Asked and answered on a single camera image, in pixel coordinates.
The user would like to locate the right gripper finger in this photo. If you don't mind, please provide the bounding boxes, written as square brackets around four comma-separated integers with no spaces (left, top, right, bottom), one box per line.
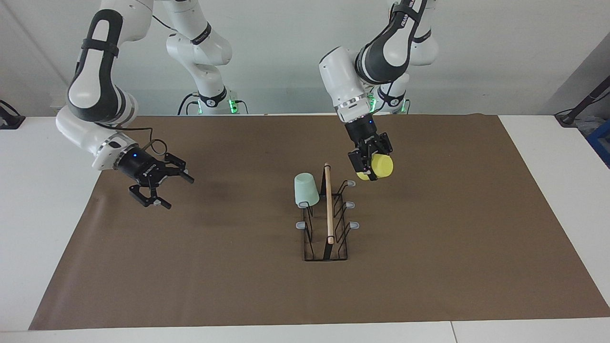
[160,152,195,184]
[130,183,171,209]

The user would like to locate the yellow plastic cup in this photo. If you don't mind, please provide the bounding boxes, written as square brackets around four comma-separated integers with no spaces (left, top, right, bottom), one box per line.
[356,153,394,182]

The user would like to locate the green plastic cup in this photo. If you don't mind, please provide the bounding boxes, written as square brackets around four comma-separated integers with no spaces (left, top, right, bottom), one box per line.
[294,172,320,208]

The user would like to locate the white power box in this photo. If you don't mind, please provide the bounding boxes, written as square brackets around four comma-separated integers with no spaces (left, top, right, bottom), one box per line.
[50,92,103,116]

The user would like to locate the brown table mat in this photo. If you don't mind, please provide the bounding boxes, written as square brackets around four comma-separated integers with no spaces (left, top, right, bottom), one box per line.
[29,113,610,331]

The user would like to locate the black table clamp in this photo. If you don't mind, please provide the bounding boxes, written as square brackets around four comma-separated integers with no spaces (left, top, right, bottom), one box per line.
[0,99,26,130]

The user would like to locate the black stand pole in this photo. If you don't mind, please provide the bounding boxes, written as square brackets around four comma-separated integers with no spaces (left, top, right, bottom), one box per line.
[554,74,610,128]

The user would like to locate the blue box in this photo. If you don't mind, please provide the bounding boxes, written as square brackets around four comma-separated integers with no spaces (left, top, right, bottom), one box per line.
[586,119,610,168]

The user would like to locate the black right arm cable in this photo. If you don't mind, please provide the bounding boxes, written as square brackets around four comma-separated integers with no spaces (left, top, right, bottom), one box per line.
[95,125,167,158]

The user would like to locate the black wire cup rack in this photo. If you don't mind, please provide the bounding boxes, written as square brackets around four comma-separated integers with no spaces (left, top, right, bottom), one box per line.
[296,162,360,262]

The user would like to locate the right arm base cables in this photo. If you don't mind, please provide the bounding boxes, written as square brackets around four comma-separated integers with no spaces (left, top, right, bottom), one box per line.
[178,93,249,116]

